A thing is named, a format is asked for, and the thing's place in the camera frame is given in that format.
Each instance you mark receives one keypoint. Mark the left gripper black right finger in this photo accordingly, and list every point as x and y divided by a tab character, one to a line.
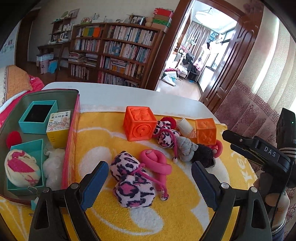
252	222

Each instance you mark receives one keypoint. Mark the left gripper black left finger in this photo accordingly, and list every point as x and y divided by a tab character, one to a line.
48	222

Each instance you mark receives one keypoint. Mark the clear plastic bag wad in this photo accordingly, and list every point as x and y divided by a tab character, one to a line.
53	166

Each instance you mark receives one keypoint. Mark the pastel knitted sock ball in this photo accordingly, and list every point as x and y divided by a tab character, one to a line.
22	169

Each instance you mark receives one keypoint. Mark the teal cardboard box tray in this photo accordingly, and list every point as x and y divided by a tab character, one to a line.
35	149

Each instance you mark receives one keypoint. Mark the yellow green medicine box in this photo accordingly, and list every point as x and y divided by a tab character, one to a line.
58	129

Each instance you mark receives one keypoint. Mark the black fuzzy sock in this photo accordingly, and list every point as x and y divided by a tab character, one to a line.
204	155

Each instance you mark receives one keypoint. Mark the orange rubber cube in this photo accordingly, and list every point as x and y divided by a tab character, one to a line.
139	123
206	131

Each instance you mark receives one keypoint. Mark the teal cardboard box lid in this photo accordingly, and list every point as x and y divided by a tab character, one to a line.
36	117

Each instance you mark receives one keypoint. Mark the pink foam twist roller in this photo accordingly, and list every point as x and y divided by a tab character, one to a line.
156	162

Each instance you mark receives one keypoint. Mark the gloved right hand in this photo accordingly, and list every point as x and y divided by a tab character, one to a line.
280	202

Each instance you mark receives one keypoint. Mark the teal binder clip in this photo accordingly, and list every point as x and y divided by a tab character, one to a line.
34	201

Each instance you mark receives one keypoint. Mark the purple patterned curtain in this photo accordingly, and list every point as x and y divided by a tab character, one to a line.
248	114

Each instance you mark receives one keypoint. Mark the red metal tin box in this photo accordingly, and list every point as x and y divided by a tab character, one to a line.
67	99

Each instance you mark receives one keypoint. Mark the grey knitted sock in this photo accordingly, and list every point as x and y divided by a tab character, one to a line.
185	148

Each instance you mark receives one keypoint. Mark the bed with red blanket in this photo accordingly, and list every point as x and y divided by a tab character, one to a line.
8	106

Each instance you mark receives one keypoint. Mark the orange checked pillow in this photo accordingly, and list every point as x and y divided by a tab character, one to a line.
16	80

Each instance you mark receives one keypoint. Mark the dark wooden door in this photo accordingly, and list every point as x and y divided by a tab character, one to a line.
233	60

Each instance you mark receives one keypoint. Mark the dark wooden desk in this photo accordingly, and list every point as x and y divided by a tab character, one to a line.
57	49

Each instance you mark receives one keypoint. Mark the wooden bookshelf with books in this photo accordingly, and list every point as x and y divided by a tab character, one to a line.
113	53

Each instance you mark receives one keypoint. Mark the stacked gift boxes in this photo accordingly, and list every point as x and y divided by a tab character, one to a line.
161	19

